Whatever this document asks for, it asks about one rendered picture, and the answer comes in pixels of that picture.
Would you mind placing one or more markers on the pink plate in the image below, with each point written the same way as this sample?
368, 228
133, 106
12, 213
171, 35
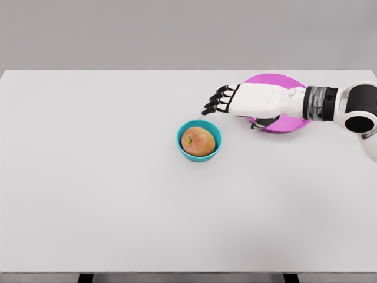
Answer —
287, 123

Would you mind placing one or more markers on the red yellow apple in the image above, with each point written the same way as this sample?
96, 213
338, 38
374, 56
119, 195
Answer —
198, 141

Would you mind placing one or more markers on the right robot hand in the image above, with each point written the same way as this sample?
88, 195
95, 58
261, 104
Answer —
253, 100

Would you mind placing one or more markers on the blue bowl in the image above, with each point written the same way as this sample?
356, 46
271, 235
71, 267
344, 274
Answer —
199, 157

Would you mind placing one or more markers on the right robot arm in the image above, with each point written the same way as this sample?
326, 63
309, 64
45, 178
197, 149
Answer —
335, 103

